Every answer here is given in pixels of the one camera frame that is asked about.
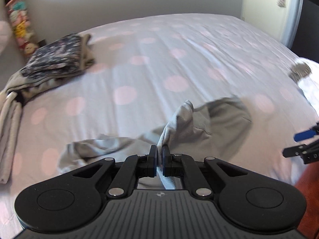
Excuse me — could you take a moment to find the white cloth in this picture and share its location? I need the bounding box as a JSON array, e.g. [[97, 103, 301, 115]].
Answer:
[[296, 57, 319, 120]]

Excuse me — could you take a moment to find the folded pale grey garment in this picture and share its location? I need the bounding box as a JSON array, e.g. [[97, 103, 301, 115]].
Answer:
[[0, 91, 24, 185]]

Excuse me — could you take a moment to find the white door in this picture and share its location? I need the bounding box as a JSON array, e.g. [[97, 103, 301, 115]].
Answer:
[[243, 0, 306, 49]]

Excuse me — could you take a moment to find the light grey long-sleeved shirt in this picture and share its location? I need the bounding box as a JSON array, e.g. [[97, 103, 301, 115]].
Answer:
[[58, 97, 252, 191]]

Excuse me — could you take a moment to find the grey fuzzy cloth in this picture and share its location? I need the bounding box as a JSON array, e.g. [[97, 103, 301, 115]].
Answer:
[[289, 63, 312, 82]]

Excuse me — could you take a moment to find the orange cloth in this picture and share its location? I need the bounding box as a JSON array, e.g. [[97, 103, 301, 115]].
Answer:
[[294, 164, 319, 239]]

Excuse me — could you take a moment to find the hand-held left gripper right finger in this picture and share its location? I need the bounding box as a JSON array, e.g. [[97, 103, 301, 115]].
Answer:
[[162, 145, 247, 198]]

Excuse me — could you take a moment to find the bed with pink-dotted sheet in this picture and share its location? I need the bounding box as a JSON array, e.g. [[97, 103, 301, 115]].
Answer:
[[0, 14, 319, 232]]

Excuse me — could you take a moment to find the folded beige garment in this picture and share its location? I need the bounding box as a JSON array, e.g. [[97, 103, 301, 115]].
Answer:
[[5, 33, 96, 102]]

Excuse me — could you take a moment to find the folded dark floral cloth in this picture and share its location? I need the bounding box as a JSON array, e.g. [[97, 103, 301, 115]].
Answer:
[[20, 33, 84, 79]]

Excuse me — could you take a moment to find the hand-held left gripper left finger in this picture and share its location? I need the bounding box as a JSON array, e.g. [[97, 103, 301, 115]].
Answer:
[[71, 145, 158, 198]]

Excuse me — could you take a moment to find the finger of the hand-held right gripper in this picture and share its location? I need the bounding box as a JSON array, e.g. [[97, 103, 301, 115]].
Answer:
[[294, 122, 319, 141], [283, 139, 319, 165]]

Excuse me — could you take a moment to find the grey headboard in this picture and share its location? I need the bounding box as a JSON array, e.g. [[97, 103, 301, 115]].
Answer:
[[0, 36, 28, 90]]

